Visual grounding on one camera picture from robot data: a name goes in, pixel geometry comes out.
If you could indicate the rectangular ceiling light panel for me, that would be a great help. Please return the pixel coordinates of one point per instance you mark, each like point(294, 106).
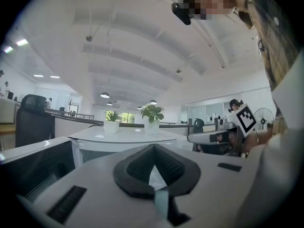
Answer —
point(22, 42)
point(38, 75)
point(7, 49)
point(54, 76)

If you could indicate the leafy plant in white pot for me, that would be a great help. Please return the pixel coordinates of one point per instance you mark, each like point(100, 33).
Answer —
point(152, 121)

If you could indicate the white desk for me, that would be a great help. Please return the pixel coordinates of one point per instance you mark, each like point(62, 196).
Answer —
point(128, 139)

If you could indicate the person's patterned shirt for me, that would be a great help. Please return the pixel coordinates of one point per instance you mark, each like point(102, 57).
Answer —
point(273, 32)

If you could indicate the dark pendant lamp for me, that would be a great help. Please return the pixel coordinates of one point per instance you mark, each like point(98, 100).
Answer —
point(104, 95)
point(109, 103)
point(153, 102)

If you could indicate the black head-worn camera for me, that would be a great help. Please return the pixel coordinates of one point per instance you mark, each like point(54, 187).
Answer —
point(181, 14)

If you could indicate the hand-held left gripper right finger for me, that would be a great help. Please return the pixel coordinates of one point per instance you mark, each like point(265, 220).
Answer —
point(213, 189)

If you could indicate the black mesh office chair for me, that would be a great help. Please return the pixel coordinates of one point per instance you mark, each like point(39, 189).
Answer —
point(33, 125)

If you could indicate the spiky plant in white pot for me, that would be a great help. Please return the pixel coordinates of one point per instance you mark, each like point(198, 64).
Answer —
point(111, 125)

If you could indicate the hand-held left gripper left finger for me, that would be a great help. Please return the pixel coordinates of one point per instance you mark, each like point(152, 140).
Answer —
point(95, 174)

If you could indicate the person's right forearm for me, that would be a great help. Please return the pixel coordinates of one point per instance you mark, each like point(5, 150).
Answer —
point(264, 136)

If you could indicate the dark coat stand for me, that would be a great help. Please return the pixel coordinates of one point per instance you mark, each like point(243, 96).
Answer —
point(70, 104)

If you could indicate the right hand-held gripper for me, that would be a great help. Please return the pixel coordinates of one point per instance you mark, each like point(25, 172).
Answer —
point(245, 120)

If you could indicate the person's right hand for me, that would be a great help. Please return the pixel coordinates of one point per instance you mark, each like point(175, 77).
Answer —
point(251, 141)

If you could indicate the grey office partition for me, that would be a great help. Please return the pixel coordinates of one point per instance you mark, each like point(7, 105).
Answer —
point(71, 120)

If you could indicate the black standing fan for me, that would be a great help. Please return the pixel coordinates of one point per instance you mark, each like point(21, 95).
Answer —
point(263, 117)

